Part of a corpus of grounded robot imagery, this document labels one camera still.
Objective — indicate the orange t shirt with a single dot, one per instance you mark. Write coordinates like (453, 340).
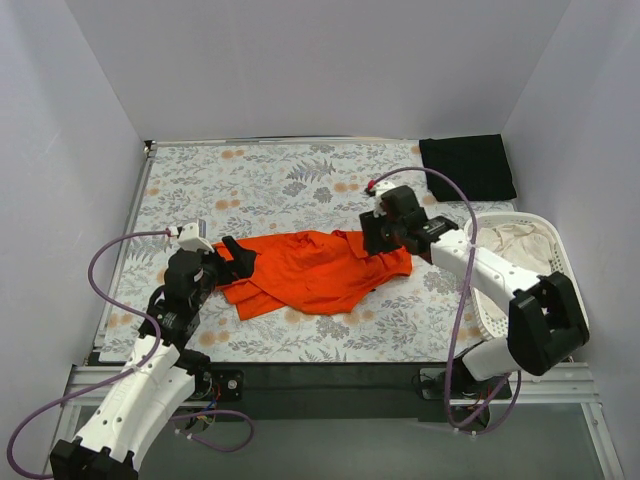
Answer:
(312, 272)

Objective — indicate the white perforated laundry basket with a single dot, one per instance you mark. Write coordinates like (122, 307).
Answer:
(494, 278)

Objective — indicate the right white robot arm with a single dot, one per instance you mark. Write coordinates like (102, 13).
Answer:
(545, 319)

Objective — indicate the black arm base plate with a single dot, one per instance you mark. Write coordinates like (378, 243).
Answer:
(321, 391)

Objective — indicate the cream t shirt in basket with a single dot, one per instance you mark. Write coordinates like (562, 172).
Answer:
(530, 246)

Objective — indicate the folded black t shirt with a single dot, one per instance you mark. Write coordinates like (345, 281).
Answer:
(478, 165)

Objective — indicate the aluminium frame rail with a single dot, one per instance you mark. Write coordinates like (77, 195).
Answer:
(95, 390)

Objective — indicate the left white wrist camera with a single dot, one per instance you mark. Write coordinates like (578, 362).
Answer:
(191, 236)

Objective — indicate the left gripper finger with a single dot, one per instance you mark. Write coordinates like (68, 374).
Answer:
(223, 251)
(242, 265)

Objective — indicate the floral patterned table mat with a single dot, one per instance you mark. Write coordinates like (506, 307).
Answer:
(400, 302)

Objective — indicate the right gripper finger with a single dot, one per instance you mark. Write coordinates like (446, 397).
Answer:
(404, 240)
(374, 241)

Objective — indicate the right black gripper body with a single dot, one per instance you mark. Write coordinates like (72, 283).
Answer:
(373, 232)

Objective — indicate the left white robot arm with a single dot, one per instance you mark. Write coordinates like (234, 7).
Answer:
(161, 372)

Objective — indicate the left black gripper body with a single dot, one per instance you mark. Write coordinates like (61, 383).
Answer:
(220, 265)

